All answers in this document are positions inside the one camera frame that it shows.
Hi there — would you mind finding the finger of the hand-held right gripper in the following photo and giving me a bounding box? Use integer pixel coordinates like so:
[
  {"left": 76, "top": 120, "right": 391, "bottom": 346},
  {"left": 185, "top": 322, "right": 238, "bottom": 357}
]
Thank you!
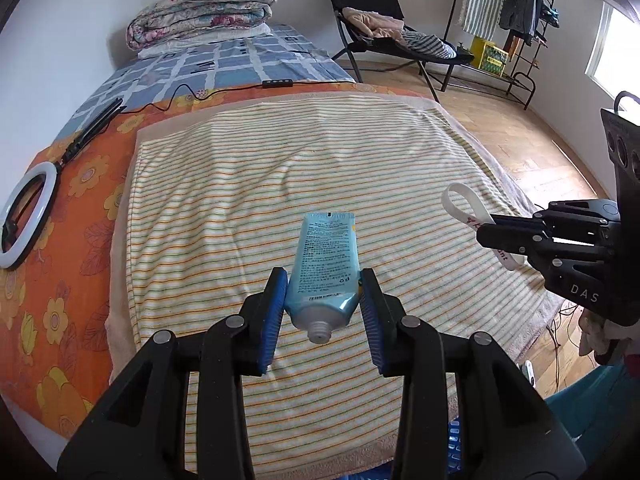
[
  {"left": 481, "top": 199, "right": 622, "bottom": 244},
  {"left": 484, "top": 235, "right": 614, "bottom": 272}
]

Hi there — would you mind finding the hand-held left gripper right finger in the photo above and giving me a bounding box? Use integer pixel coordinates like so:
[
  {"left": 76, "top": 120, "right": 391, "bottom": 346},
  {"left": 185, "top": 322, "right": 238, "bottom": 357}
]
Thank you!
[{"left": 359, "top": 267, "right": 587, "bottom": 480}]

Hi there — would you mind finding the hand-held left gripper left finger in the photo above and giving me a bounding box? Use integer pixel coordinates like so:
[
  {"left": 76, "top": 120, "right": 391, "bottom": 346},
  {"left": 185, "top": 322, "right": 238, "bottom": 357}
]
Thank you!
[{"left": 56, "top": 266, "right": 291, "bottom": 480}]

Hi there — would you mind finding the white looped strip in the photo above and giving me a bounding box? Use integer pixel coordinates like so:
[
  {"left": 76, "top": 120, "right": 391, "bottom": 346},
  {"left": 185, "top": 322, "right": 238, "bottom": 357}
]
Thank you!
[{"left": 442, "top": 183, "right": 527, "bottom": 272}]

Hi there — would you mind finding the light blue squeeze tube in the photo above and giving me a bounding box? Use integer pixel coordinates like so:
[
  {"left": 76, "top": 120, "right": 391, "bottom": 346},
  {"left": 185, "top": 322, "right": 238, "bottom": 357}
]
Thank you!
[{"left": 284, "top": 211, "right": 365, "bottom": 345}]

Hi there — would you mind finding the black clothes rack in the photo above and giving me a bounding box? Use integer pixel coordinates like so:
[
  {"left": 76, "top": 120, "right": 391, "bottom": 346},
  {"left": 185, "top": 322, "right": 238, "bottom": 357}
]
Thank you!
[{"left": 442, "top": 0, "right": 557, "bottom": 111}]

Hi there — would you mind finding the yellow crate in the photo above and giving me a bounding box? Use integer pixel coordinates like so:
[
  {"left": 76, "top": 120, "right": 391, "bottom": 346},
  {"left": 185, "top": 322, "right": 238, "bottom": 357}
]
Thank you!
[{"left": 470, "top": 37, "right": 510, "bottom": 77}]

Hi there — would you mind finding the window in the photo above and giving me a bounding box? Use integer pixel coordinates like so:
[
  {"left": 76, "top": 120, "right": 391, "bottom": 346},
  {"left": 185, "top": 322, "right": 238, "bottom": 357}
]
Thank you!
[{"left": 585, "top": 0, "right": 640, "bottom": 107}]

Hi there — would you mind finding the striped garment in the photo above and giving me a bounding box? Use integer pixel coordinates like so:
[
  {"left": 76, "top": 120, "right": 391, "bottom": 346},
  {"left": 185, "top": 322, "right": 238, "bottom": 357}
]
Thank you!
[{"left": 400, "top": 30, "right": 458, "bottom": 60}]

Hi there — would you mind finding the orange floral bed sheet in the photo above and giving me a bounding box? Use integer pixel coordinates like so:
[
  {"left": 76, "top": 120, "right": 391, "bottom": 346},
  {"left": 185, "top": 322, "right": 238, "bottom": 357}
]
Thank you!
[{"left": 0, "top": 82, "right": 426, "bottom": 441}]

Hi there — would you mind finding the blue hanging garment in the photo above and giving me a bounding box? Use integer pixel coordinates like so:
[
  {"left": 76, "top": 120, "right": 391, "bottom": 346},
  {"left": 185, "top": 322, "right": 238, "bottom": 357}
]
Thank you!
[{"left": 537, "top": 0, "right": 562, "bottom": 29}]

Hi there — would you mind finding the dark hanging jacket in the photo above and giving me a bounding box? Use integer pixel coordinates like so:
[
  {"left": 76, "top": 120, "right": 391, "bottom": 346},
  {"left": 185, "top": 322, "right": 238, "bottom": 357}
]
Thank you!
[{"left": 498, "top": 0, "right": 542, "bottom": 47}]

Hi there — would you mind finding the hanging green striped towel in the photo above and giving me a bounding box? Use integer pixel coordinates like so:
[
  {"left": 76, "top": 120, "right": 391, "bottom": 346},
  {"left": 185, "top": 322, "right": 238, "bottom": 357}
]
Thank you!
[{"left": 459, "top": 0, "right": 511, "bottom": 41}]

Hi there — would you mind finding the beige cloth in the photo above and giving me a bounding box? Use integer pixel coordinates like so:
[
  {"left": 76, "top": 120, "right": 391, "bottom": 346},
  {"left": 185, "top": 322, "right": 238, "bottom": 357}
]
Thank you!
[{"left": 341, "top": 6, "right": 406, "bottom": 39}]

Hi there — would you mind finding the blue plaid bed sheet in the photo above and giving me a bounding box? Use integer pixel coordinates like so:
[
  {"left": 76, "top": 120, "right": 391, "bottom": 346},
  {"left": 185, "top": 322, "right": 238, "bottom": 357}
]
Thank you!
[{"left": 52, "top": 22, "right": 356, "bottom": 146}]

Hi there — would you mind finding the white pillow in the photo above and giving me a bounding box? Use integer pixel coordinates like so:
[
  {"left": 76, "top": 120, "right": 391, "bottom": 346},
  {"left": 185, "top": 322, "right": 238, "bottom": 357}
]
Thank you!
[{"left": 137, "top": 22, "right": 273, "bottom": 59}]

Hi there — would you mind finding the folded floral quilt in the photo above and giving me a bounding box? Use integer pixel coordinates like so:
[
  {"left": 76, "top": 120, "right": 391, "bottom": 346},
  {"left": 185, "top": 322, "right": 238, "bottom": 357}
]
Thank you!
[{"left": 125, "top": 0, "right": 277, "bottom": 52}]

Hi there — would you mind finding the white ring light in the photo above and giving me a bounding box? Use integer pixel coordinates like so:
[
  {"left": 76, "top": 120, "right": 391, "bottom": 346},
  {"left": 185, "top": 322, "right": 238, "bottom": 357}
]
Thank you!
[{"left": 0, "top": 166, "right": 60, "bottom": 271}]

